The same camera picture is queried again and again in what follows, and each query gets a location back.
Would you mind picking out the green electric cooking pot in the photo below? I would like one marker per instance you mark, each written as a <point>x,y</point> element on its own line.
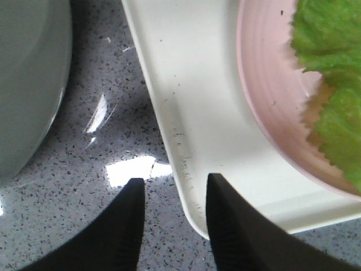
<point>36,47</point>

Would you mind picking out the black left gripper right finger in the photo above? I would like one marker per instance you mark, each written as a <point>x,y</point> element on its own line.
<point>243,239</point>

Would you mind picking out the green lettuce leaf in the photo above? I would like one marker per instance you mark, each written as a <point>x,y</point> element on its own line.
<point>326,39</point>

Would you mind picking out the white bear serving tray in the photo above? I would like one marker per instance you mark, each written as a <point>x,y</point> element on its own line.
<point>188,55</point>

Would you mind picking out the pink round plate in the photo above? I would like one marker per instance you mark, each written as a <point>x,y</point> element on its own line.
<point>285,100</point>

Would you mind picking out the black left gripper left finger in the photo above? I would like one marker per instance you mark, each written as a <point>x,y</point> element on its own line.
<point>111,242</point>

